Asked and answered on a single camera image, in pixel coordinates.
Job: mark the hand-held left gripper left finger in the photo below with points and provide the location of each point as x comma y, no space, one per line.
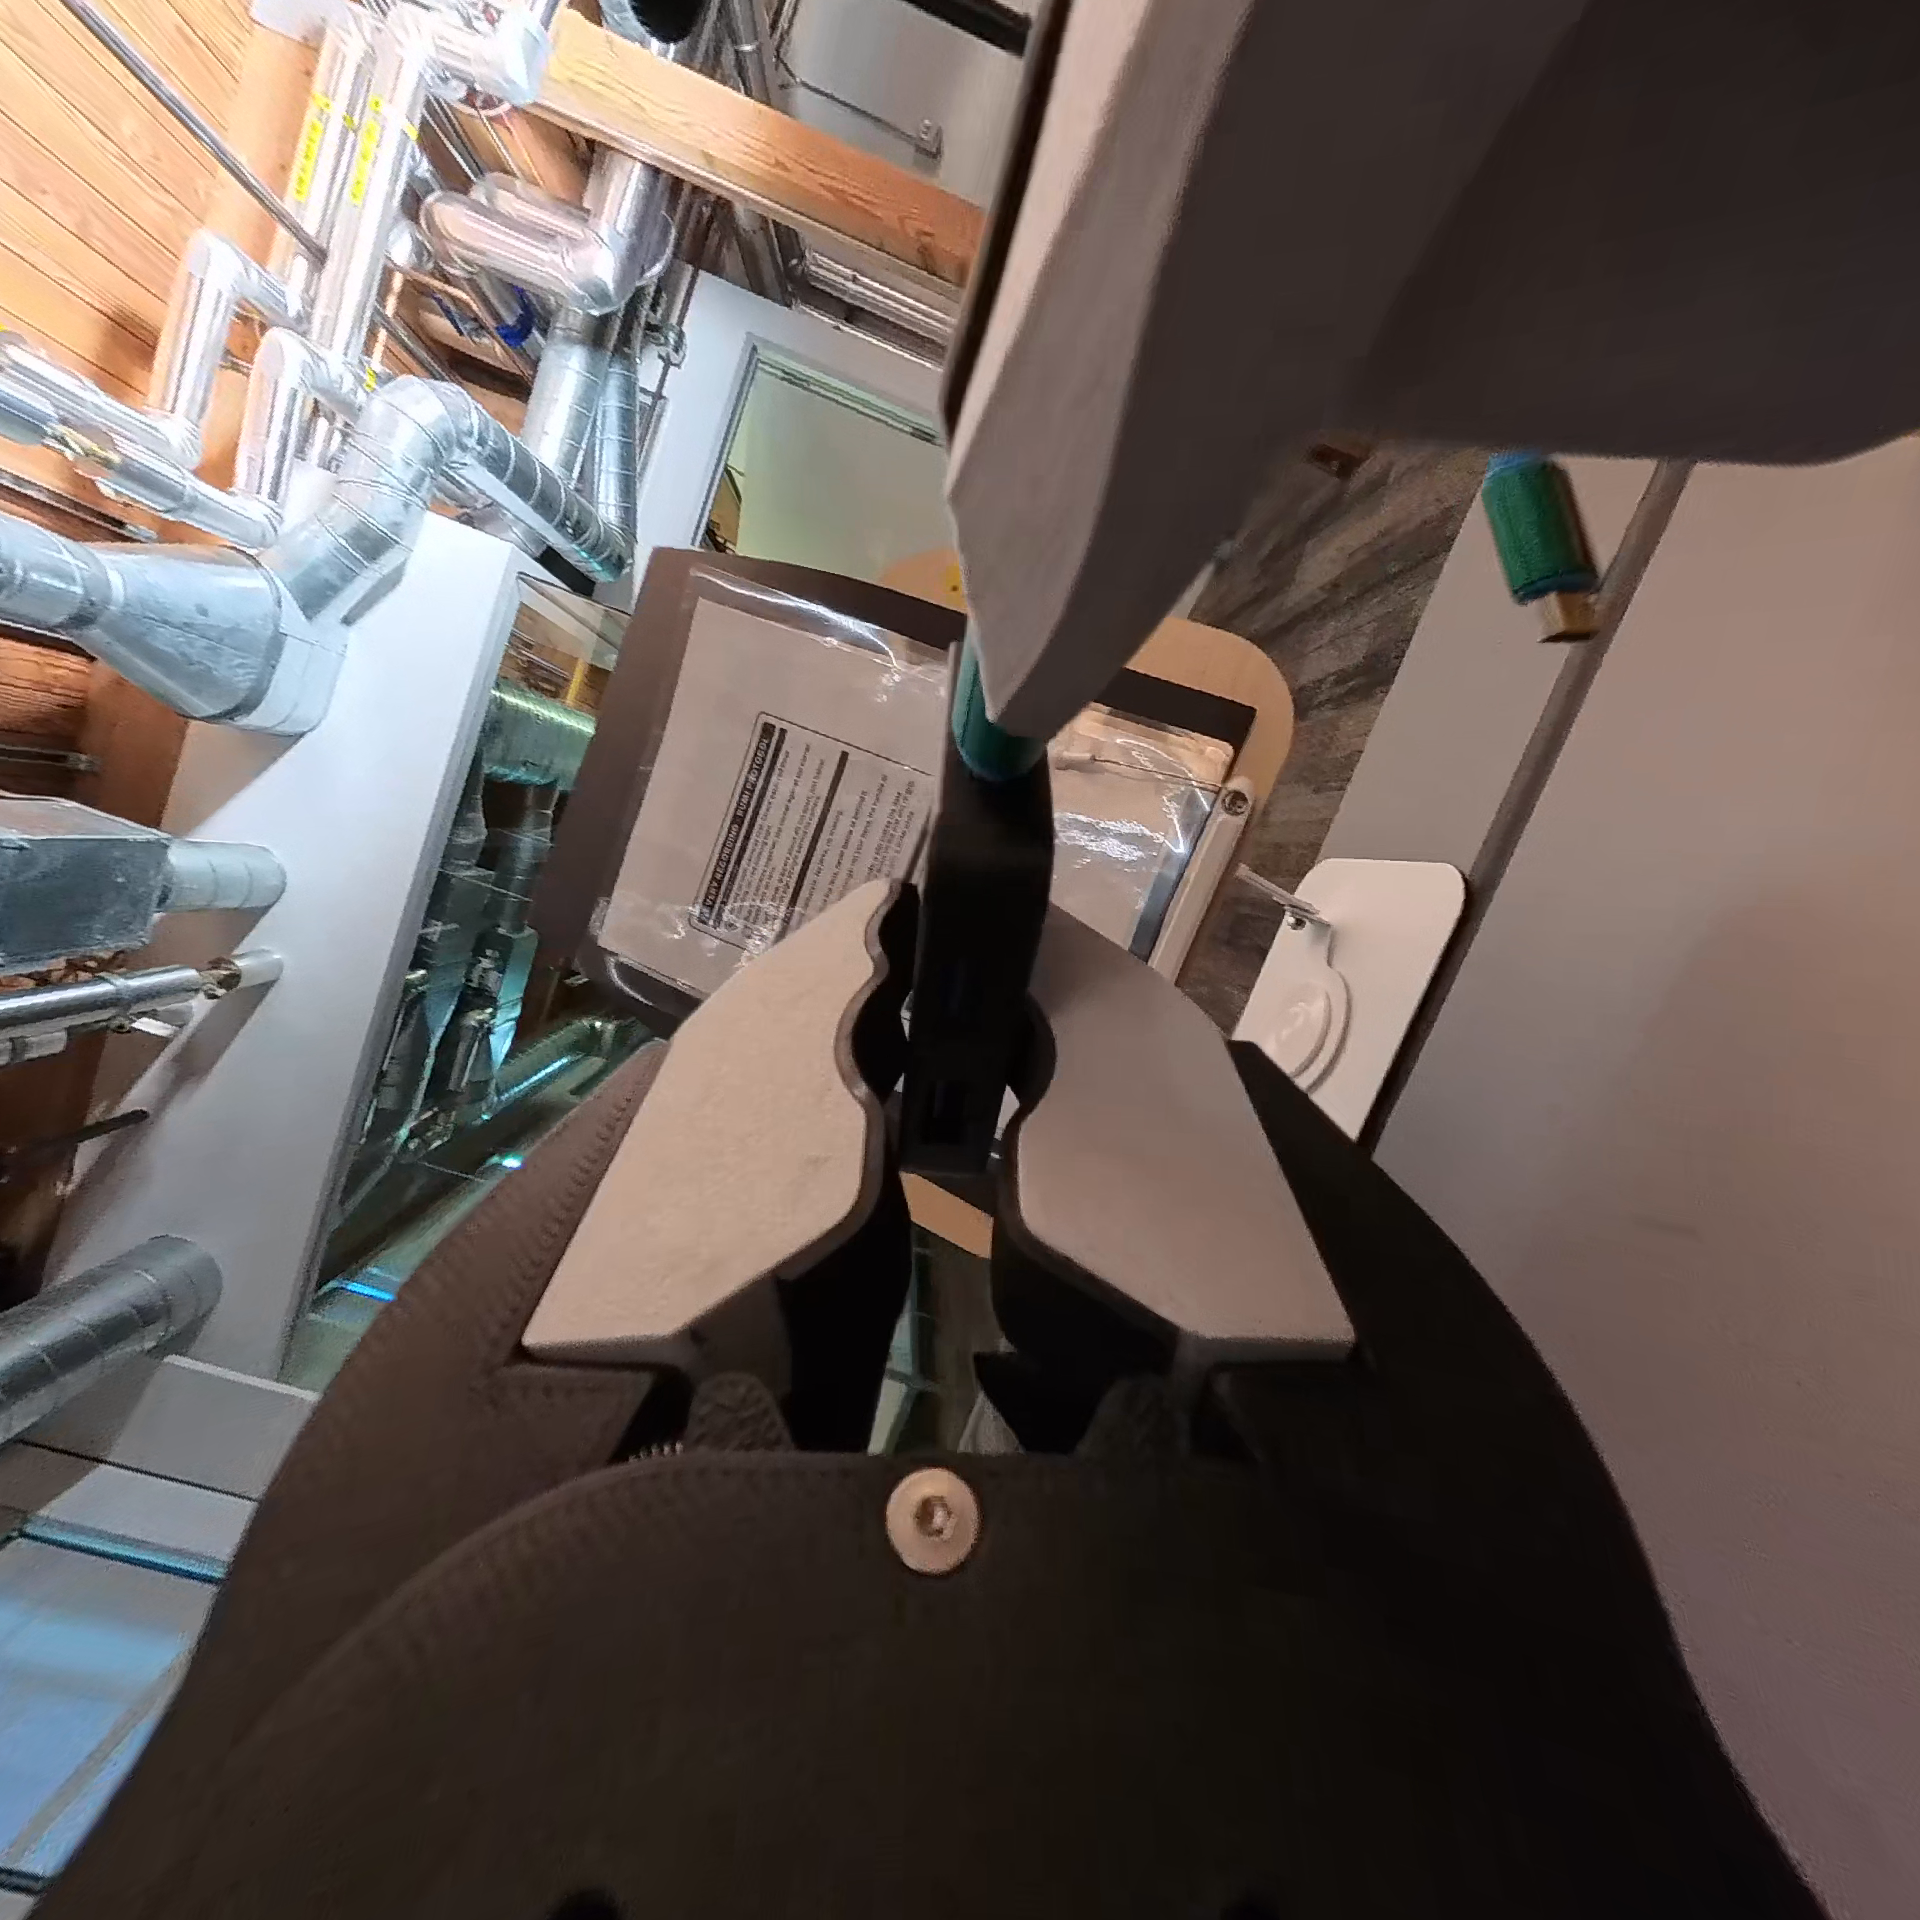
704,1185

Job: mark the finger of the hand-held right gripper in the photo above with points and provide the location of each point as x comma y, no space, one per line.
1080,374

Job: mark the black adapter dongle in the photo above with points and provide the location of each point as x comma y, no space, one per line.
974,900

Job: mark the cluster of silver pipes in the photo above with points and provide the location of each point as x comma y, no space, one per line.
360,225

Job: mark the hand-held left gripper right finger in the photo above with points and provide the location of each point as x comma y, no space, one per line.
1184,1201

